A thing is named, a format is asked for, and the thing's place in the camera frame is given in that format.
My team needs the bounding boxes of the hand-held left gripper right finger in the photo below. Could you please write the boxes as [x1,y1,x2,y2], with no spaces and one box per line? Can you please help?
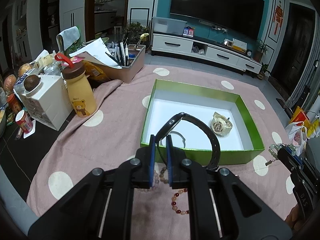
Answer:
[166,134,293,240]

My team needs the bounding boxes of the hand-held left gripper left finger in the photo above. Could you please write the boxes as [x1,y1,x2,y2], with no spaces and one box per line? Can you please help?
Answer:
[28,135,157,240]

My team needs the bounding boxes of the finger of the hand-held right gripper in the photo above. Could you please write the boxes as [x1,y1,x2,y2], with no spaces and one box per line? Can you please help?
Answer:
[277,147,305,181]
[287,146,307,167]

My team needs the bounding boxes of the pale pink bead bracelet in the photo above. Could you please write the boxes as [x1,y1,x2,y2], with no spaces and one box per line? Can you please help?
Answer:
[136,166,167,193]

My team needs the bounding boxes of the green jade bead necklace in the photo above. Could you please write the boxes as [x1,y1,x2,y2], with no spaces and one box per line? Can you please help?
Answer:
[265,143,298,166]

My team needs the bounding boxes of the red bead bracelet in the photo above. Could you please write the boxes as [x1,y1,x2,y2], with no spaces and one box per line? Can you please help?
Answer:
[171,188,190,215]

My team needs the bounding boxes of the black wristwatch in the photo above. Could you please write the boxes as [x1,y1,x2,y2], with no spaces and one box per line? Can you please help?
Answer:
[155,112,221,172]

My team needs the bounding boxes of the green gift box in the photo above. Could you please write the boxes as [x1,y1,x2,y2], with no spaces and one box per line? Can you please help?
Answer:
[140,79,265,166]

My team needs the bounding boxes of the cream wristwatch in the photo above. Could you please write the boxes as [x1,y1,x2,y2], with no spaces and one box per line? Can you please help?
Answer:
[209,112,233,137]

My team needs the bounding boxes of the person's right hand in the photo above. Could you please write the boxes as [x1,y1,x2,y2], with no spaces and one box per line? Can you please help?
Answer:
[284,203,305,231]

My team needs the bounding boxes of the white plastic shopping bag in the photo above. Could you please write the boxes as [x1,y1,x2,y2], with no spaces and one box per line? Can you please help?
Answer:
[285,121,308,156]

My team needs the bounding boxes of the thin silver bangle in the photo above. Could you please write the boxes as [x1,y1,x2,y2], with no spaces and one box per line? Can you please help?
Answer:
[160,131,187,149]

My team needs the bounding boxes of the yellow and red carton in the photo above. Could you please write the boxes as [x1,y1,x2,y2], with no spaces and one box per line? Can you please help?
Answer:
[290,106,311,126]

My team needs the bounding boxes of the pink polka dot blanket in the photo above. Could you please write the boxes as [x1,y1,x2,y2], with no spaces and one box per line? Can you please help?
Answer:
[26,64,299,232]

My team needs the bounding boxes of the grey striped curtain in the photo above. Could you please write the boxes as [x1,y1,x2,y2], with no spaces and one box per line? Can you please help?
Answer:
[287,59,320,111]

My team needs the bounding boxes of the small potted floor plant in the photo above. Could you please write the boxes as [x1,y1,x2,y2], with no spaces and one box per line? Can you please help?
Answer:
[258,64,272,81]

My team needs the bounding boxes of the pink desk organiser box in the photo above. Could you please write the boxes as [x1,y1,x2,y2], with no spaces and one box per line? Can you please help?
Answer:
[95,44,146,84]

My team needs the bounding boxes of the yellow bear print bottle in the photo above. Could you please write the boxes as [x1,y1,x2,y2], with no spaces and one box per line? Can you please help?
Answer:
[54,52,98,118]

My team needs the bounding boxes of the dark wooden door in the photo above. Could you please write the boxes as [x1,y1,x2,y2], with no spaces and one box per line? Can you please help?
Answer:
[270,2,317,98]

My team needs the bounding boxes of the yellow snack bag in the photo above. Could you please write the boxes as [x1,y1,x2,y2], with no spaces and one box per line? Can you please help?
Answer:
[82,60,111,82]

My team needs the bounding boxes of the potted plant in brown pot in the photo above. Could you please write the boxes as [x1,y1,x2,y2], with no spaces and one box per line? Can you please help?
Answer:
[253,39,270,63]

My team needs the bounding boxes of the bunch of pens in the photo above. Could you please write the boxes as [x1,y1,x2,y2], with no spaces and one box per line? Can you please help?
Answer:
[105,41,137,67]

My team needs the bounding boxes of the white plastic container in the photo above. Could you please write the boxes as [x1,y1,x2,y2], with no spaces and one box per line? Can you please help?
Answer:
[21,74,73,132]

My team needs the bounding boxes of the clutter in cabinet shelf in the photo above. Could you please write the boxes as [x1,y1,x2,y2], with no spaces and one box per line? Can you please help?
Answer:
[191,44,207,55]

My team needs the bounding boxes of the white television cabinet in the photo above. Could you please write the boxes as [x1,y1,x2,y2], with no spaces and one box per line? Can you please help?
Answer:
[151,32,263,75]

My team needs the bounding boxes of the white desk calendar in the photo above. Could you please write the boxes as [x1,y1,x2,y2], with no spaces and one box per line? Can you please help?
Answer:
[232,38,248,52]

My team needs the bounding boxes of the white paper notebook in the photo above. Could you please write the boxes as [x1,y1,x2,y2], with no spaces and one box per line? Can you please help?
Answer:
[69,37,121,68]

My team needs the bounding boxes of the yellow-headed brush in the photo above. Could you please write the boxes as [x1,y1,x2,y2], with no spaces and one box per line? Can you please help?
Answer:
[136,33,150,50]

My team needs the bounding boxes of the green plants in planter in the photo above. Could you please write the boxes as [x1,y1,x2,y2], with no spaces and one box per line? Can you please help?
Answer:
[123,22,150,48]

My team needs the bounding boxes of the red and white can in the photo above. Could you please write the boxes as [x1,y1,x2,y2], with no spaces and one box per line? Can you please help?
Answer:
[15,110,34,134]

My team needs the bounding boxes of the clear plastic storage bin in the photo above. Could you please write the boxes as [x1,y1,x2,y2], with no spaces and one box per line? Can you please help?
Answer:
[152,17,188,35]

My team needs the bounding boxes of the green paper bag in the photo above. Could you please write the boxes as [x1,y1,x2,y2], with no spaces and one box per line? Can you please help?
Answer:
[60,26,83,58]

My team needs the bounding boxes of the brown round fruit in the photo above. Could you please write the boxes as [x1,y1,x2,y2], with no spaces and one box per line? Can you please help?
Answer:
[24,75,41,92]

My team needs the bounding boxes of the red jar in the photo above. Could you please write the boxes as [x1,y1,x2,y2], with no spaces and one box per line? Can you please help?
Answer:
[6,94,22,113]

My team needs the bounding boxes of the grey cloth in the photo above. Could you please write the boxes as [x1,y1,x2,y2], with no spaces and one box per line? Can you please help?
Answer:
[56,26,80,53]

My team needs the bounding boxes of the orange round fruit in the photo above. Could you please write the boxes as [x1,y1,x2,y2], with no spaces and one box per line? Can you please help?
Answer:
[19,64,33,77]
[3,75,17,94]

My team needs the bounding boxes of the large flat television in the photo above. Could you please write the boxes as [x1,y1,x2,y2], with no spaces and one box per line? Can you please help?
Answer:
[169,0,265,41]

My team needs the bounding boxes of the red knot wall ornament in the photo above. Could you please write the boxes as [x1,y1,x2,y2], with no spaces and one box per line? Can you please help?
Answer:
[273,1,285,36]

